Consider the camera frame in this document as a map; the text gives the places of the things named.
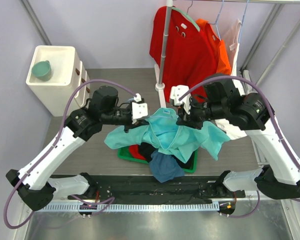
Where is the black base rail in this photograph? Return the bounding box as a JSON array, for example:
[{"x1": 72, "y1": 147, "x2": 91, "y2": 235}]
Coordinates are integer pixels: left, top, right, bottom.
[{"x1": 49, "y1": 174, "x2": 246, "y2": 205}]

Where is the light teal t shirt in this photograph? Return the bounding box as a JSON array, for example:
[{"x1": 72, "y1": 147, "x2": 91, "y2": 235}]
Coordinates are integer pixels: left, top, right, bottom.
[{"x1": 104, "y1": 108, "x2": 231, "y2": 163}]

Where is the white drawer cabinet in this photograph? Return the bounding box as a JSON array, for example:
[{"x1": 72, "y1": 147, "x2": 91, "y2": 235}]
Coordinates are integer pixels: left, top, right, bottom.
[{"x1": 25, "y1": 45, "x2": 90, "y2": 117}]

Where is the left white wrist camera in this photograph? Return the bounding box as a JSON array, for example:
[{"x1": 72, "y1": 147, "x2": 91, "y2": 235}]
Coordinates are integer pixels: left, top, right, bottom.
[{"x1": 131, "y1": 93, "x2": 149, "y2": 124}]

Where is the hanging red t shirt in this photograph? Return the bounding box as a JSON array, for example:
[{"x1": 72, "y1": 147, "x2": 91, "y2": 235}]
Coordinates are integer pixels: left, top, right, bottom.
[{"x1": 162, "y1": 10, "x2": 218, "y2": 103}]

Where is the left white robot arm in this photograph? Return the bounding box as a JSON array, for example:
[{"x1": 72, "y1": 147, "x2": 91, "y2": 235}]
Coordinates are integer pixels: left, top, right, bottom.
[{"x1": 6, "y1": 85, "x2": 149, "y2": 211}]

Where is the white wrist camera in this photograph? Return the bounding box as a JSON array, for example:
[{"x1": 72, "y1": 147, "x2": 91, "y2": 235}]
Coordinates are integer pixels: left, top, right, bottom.
[
  {"x1": 131, "y1": 93, "x2": 149, "y2": 124},
  {"x1": 169, "y1": 85, "x2": 191, "y2": 115}
]

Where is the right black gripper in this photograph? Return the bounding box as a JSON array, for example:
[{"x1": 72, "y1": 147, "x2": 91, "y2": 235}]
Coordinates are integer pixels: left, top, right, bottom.
[{"x1": 176, "y1": 96, "x2": 227, "y2": 131}]

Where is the green plastic hanger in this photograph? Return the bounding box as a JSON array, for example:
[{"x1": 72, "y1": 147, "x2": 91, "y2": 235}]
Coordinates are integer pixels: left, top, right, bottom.
[{"x1": 172, "y1": 6, "x2": 201, "y2": 32}]

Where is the red t shirt in tray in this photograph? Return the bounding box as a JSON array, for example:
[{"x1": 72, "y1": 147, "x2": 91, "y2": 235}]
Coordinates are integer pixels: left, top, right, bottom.
[{"x1": 128, "y1": 144, "x2": 146, "y2": 161}]

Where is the green plastic tray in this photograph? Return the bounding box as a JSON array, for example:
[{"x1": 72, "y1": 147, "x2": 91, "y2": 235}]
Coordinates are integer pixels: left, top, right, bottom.
[{"x1": 117, "y1": 146, "x2": 198, "y2": 174}]

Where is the white clothes rack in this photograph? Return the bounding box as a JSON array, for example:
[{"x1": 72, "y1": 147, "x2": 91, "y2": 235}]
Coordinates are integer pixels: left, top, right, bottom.
[{"x1": 154, "y1": 0, "x2": 300, "y2": 108}]

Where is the hanging white tank top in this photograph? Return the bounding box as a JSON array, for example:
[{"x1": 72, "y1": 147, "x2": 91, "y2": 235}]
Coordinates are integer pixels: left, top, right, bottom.
[{"x1": 215, "y1": 19, "x2": 247, "y2": 140}]

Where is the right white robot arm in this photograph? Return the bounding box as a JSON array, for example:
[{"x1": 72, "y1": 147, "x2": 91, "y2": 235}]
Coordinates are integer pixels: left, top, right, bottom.
[{"x1": 170, "y1": 73, "x2": 300, "y2": 202}]

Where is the white slotted cable duct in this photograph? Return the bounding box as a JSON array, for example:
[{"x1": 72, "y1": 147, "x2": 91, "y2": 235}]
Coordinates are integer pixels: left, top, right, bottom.
[{"x1": 38, "y1": 201, "x2": 220, "y2": 214}]

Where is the blue wire hanger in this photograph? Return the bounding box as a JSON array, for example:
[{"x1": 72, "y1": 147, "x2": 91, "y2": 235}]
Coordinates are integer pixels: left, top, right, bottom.
[
  {"x1": 208, "y1": 0, "x2": 225, "y2": 40},
  {"x1": 237, "y1": 0, "x2": 250, "y2": 44},
  {"x1": 127, "y1": 107, "x2": 179, "y2": 151}
]

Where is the teal cup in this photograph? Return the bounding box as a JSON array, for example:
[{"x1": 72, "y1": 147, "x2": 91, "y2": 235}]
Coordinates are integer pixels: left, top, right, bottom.
[{"x1": 31, "y1": 60, "x2": 52, "y2": 81}]

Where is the hanging orange t shirt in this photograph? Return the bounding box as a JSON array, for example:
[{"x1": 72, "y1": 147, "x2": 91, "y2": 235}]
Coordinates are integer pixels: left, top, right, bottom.
[{"x1": 195, "y1": 18, "x2": 232, "y2": 75}]

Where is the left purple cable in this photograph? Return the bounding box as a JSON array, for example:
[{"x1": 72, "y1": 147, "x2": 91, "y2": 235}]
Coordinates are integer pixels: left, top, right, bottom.
[{"x1": 2, "y1": 78, "x2": 141, "y2": 230}]

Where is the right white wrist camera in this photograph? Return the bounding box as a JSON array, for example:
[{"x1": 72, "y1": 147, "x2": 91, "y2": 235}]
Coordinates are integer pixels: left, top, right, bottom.
[{"x1": 169, "y1": 85, "x2": 191, "y2": 115}]

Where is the dark blue t shirt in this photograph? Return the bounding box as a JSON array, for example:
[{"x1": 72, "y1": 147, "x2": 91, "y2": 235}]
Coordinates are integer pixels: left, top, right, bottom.
[{"x1": 148, "y1": 150, "x2": 185, "y2": 183}]

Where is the black t shirt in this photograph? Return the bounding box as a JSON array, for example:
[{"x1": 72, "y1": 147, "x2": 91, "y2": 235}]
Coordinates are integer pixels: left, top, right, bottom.
[{"x1": 137, "y1": 142, "x2": 195, "y2": 170}]

